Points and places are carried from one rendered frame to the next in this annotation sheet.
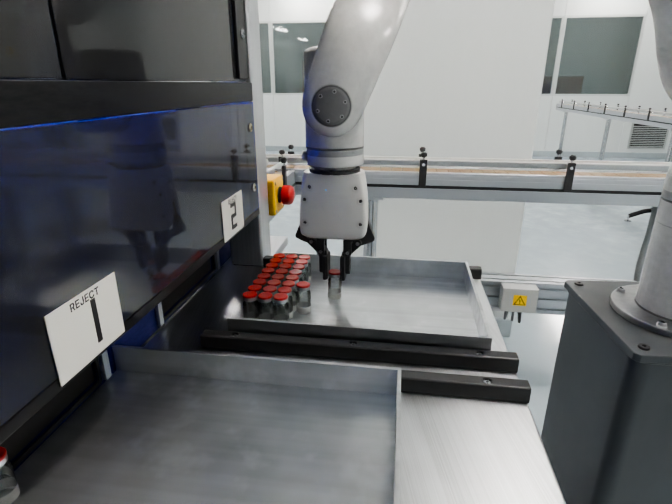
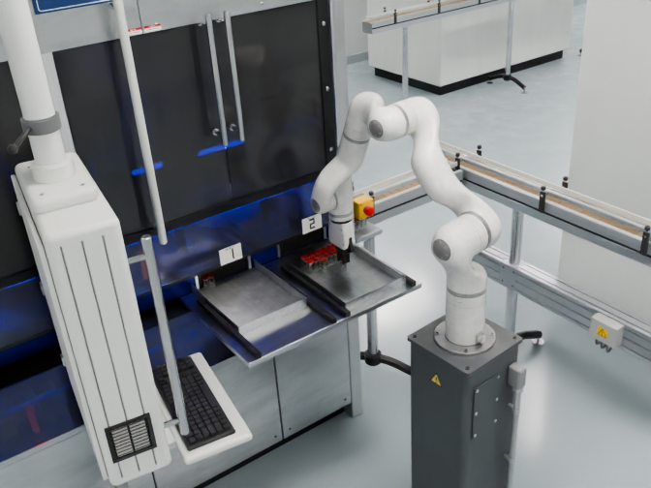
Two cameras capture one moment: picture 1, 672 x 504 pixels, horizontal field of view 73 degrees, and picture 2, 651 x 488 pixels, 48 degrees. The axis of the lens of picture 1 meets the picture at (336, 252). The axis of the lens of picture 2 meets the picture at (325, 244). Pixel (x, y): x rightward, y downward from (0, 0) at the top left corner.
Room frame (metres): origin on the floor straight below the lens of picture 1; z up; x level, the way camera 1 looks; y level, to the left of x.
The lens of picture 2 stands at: (-0.89, -1.66, 2.26)
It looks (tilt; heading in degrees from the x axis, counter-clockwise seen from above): 29 degrees down; 48
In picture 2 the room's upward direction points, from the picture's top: 4 degrees counter-clockwise
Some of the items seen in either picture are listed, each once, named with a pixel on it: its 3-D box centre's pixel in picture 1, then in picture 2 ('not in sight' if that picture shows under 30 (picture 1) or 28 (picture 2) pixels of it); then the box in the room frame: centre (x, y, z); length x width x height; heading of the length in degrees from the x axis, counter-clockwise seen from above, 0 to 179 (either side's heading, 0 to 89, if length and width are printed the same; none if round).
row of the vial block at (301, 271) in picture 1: (294, 287); (328, 259); (0.66, 0.07, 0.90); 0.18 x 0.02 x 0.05; 171
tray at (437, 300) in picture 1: (363, 296); (346, 273); (0.64, -0.04, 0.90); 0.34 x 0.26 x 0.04; 81
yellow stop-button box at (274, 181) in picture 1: (263, 194); (360, 206); (0.92, 0.15, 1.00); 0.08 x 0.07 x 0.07; 82
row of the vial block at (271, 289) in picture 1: (280, 286); (325, 257); (0.66, 0.09, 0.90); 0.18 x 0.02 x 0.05; 171
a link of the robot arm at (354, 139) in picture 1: (334, 97); (338, 193); (0.67, 0.00, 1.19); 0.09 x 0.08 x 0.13; 178
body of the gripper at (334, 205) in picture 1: (334, 198); (341, 229); (0.67, 0.00, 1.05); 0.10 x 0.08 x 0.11; 81
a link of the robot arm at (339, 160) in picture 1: (333, 156); (340, 213); (0.67, 0.00, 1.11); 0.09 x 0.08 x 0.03; 81
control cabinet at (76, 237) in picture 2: not in sight; (90, 311); (-0.27, -0.02, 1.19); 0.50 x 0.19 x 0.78; 74
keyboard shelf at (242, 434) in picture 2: not in sight; (181, 408); (-0.11, -0.09, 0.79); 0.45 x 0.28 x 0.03; 74
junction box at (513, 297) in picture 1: (518, 297); (605, 330); (1.46, -0.64, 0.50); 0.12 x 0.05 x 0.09; 82
